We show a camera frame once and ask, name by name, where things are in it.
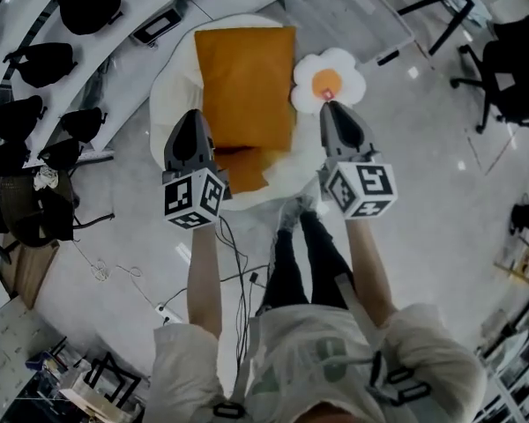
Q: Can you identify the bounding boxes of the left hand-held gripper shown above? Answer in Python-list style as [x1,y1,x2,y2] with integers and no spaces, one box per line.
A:
[160,108,234,230]

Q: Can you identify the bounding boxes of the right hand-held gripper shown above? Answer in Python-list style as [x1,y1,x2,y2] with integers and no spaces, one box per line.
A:
[318,101,399,220]

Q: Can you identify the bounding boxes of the white egg-shaped floor mat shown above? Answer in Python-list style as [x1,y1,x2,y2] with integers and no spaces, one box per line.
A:
[147,12,325,213]

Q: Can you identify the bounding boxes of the small orange pillow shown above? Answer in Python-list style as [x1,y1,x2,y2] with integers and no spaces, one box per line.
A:
[213,145,272,193]

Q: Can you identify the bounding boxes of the fried egg flower pillow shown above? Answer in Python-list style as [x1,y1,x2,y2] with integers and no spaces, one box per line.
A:
[290,47,367,115]

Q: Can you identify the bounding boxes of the large orange cushion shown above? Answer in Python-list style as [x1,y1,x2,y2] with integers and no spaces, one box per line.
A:
[193,24,299,156]

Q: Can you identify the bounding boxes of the person's left forearm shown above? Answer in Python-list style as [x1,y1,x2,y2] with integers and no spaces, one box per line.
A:
[186,223,225,339]

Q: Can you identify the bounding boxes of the person's right forearm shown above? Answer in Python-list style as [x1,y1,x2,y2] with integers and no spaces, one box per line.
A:
[344,216,401,330]

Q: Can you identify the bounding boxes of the person's right grey shoe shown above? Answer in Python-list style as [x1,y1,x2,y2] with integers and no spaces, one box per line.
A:
[297,193,323,215]

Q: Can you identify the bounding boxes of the person's grey shoe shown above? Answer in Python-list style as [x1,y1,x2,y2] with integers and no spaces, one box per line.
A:
[275,199,302,234]
[297,193,323,215]

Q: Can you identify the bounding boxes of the person's left grey shoe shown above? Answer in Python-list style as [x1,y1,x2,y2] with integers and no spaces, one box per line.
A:
[275,199,302,234]

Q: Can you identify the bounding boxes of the white crumpled cloth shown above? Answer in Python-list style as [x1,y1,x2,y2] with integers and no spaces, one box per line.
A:
[33,167,59,192]

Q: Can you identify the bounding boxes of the person's black trousers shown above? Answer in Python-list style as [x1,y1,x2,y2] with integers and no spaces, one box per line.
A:
[256,209,359,315]

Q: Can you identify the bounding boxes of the white power strip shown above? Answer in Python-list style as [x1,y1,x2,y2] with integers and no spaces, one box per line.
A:
[153,301,184,325]

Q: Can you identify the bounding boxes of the dark round chair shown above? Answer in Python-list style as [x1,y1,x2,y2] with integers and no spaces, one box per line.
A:
[0,167,115,251]

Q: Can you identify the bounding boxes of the black office chair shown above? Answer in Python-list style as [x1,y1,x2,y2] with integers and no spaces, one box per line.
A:
[449,14,529,135]

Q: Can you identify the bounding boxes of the wooden step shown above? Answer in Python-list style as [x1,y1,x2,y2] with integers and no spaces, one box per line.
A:
[11,238,62,310]

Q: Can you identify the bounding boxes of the person's cream shirt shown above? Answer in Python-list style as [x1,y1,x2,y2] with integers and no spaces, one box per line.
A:
[152,301,488,423]

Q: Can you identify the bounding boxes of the cluttered white table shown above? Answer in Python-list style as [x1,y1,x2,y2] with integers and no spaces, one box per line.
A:
[0,295,145,423]

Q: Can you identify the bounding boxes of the grey case black frame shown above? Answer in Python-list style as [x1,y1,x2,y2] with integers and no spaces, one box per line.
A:
[131,5,184,48]

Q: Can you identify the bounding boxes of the grey harness strap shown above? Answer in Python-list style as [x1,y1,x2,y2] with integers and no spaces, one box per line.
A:
[211,399,249,419]
[334,274,432,407]

